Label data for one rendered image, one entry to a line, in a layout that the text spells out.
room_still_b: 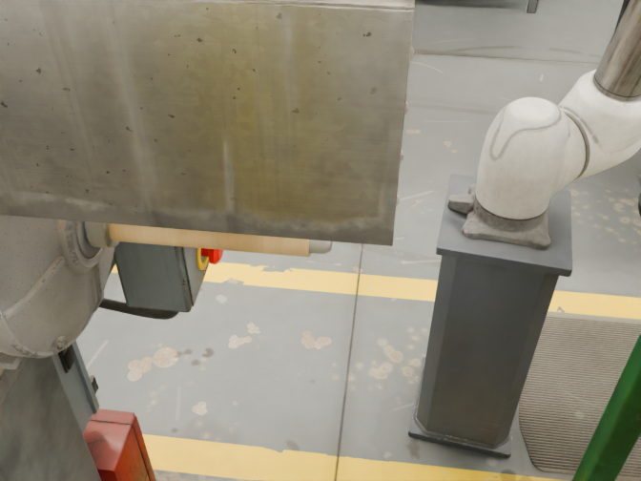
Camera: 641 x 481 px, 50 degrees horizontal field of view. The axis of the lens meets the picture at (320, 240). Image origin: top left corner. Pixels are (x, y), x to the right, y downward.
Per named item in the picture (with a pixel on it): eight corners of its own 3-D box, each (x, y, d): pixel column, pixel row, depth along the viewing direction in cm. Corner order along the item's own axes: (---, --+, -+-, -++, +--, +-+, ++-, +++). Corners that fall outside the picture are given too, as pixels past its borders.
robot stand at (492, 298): (422, 360, 209) (450, 173, 163) (514, 378, 204) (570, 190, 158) (407, 436, 189) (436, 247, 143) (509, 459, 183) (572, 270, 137)
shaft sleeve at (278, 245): (107, 240, 61) (110, 204, 61) (120, 241, 64) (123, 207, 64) (307, 256, 59) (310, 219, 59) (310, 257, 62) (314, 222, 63)
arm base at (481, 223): (451, 184, 159) (455, 164, 156) (549, 199, 155) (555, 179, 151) (442, 234, 146) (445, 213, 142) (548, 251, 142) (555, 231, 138)
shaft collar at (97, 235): (81, 245, 60) (86, 194, 60) (102, 247, 65) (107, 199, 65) (103, 247, 60) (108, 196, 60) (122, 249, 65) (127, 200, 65)
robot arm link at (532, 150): (458, 187, 149) (473, 97, 134) (523, 164, 155) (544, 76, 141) (506, 230, 138) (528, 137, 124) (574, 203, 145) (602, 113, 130)
